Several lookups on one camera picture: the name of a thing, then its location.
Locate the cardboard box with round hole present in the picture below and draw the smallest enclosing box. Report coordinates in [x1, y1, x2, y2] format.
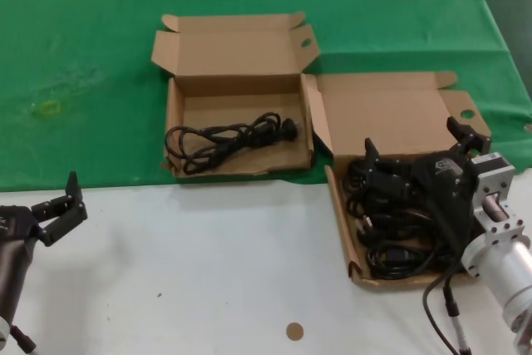
[299, 71, 510, 293]

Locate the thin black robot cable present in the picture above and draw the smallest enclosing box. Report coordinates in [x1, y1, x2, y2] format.
[422, 265, 458, 355]

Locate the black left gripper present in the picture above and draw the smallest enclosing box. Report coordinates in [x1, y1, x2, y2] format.
[0, 170, 89, 247]

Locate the black power cable with plug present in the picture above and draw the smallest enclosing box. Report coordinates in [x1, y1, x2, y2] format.
[165, 111, 300, 175]

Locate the robot cable with silver plug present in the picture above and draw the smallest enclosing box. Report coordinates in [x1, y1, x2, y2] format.
[442, 275, 473, 355]

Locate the black power cable pile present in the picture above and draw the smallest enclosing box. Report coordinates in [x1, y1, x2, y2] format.
[342, 157, 473, 280]

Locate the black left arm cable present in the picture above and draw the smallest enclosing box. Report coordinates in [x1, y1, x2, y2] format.
[10, 323, 41, 355]

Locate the yellow-green rubber ring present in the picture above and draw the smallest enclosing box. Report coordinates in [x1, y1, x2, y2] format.
[39, 99, 63, 117]

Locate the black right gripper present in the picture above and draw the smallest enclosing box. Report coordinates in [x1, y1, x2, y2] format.
[363, 115, 492, 264]

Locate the green tablecloth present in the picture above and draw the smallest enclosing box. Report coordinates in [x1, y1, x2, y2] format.
[0, 0, 532, 192]

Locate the cardboard box with oval hole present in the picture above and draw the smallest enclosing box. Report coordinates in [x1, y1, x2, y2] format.
[150, 12, 321, 178]

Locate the round brown sticker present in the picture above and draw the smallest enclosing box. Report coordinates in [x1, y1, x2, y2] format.
[285, 322, 304, 342]

